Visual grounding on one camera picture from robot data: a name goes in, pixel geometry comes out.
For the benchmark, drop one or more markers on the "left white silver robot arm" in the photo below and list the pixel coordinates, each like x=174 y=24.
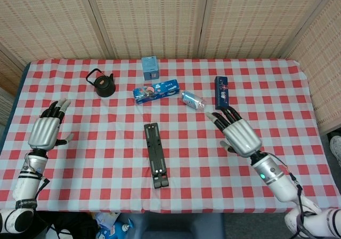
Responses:
x=26 y=183

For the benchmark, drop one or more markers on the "black cast iron teapot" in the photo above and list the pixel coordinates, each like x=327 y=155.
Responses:
x=105 y=87

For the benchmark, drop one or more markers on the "dark blue rectangular box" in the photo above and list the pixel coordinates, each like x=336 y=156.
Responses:
x=222 y=92

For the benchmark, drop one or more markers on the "blue cartoon bottle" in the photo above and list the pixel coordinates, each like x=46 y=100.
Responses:
x=112 y=232

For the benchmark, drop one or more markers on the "bamboo folding screen panel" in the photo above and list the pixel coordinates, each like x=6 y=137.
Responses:
x=149 y=17
x=255 y=17
x=8 y=68
x=48 y=17
x=322 y=71

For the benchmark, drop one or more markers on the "light blue plastic package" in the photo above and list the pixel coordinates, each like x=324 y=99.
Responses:
x=106 y=217

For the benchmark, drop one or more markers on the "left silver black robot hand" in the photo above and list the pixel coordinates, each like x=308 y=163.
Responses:
x=44 y=132

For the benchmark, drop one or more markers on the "clear bottle with blue label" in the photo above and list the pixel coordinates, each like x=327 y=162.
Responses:
x=190 y=98

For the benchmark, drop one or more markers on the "red white checkered tablecloth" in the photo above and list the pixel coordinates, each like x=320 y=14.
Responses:
x=106 y=156

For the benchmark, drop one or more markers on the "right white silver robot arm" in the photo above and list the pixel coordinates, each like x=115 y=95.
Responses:
x=277 y=183

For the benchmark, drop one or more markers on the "blue Oreo cookie box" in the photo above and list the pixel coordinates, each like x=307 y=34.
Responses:
x=155 y=91

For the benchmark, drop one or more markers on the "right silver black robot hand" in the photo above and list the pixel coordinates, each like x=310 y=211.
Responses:
x=242 y=137

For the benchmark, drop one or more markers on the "black bag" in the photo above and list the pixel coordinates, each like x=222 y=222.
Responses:
x=77 y=223

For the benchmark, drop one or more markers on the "light blue cube box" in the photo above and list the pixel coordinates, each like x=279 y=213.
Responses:
x=150 y=67

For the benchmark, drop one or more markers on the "black folding laptop stand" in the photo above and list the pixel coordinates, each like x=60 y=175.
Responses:
x=155 y=153

